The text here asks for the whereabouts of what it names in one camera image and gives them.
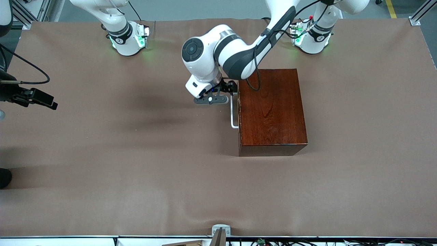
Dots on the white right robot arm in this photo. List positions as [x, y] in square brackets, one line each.
[123, 44]

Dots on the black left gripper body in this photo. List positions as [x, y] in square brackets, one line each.
[228, 86]

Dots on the dark red-brown wooden cabinet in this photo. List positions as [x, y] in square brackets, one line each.
[273, 112]

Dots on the brown cardboard piece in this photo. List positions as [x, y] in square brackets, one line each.
[184, 244]

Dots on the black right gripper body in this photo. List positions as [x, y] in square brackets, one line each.
[9, 91]

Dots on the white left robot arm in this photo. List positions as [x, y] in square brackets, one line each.
[201, 65]

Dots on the grey arm base connector box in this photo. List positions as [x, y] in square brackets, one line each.
[145, 34]
[296, 34]

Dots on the brown table mat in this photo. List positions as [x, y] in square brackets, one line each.
[102, 191]

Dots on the aluminium frame profile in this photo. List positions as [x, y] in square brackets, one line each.
[25, 17]
[418, 18]

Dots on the black round object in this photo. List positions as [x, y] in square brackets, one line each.
[4, 178]

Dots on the yellow floor tape strip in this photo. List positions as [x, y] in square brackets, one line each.
[392, 10]

